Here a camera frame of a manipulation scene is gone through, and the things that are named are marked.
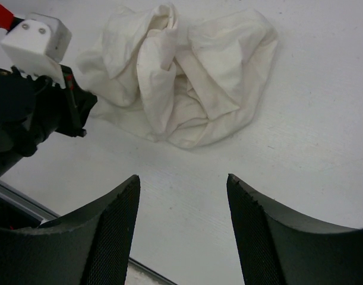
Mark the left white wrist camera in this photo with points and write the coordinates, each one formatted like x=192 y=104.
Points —
x=37 y=46

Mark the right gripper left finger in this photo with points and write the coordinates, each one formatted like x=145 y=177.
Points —
x=90 y=245

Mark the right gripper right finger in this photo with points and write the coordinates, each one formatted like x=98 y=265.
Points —
x=279 y=245

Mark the white t shirt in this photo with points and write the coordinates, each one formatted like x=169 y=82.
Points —
x=190 y=95

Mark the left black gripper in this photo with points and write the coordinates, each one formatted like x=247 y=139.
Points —
x=56 y=109

